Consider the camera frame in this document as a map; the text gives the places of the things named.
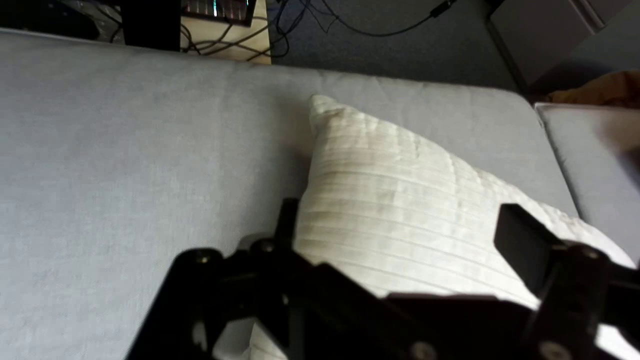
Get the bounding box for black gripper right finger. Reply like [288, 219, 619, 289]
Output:
[491, 203, 640, 360]

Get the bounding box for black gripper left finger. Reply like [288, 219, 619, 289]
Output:
[126, 196, 432, 360]

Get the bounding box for small white ribbed pillow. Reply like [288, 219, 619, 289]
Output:
[246, 93, 638, 360]

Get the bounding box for grey drawer cabinet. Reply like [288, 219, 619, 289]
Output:
[483, 0, 640, 97]

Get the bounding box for dark electronics box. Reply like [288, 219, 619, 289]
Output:
[179, 0, 258, 29]

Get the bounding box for black floor cable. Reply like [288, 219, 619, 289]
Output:
[267, 0, 464, 64]

